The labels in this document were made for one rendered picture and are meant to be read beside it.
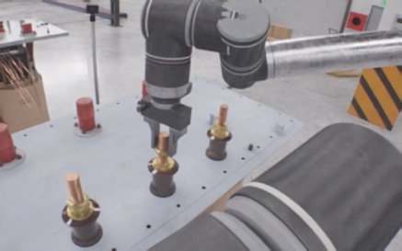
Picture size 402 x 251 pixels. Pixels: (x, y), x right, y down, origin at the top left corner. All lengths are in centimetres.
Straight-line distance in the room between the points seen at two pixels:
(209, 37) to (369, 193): 40
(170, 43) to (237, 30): 14
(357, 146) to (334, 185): 6
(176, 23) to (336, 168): 41
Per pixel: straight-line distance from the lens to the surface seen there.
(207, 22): 53
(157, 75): 59
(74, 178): 60
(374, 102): 549
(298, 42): 71
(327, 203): 24
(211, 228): 22
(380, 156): 29
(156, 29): 57
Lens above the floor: 196
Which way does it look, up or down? 31 degrees down
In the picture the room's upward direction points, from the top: 7 degrees clockwise
